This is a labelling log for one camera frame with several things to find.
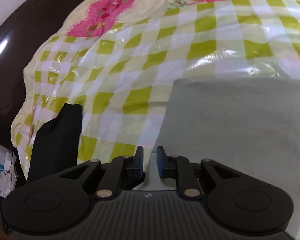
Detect checkered floral bed quilt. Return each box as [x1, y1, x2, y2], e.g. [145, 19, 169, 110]
[11, 0, 300, 174]

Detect light grey pants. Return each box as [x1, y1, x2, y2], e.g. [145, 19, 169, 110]
[142, 79, 300, 239]

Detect dark brown headboard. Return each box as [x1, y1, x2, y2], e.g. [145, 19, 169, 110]
[0, 0, 84, 150]

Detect white items beside bed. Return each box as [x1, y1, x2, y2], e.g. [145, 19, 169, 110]
[0, 151, 17, 198]

